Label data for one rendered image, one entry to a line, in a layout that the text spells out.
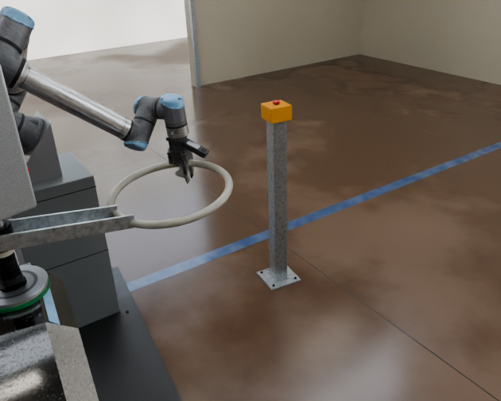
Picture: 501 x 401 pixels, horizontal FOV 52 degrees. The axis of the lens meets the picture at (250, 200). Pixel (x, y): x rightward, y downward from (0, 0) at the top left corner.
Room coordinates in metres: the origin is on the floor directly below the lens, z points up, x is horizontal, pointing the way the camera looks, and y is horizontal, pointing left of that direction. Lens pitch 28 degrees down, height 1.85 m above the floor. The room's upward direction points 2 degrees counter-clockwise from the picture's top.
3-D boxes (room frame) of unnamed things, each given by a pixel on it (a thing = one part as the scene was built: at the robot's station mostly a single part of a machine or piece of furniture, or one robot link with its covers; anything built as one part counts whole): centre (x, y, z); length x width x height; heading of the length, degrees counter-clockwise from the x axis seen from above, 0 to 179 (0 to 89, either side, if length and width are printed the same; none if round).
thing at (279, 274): (2.53, -0.15, 0.54); 0.20 x 0.20 x 1.09; 26
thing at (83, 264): (2.31, 1.02, 0.43); 0.50 x 0.50 x 0.85; 32
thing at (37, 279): (1.32, 0.76, 0.89); 0.21 x 0.21 x 0.01
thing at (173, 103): (2.01, 0.30, 1.23); 0.10 x 0.09 x 0.12; 61
